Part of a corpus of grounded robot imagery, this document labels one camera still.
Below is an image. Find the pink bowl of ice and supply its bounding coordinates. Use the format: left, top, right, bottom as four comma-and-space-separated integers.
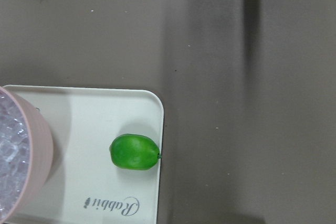
1, 88, 54, 223

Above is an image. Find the green lime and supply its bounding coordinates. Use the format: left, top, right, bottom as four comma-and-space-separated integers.
109, 134, 162, 170

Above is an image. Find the cream plastic tray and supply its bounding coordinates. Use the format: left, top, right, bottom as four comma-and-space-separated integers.
6, 85, 164, 223

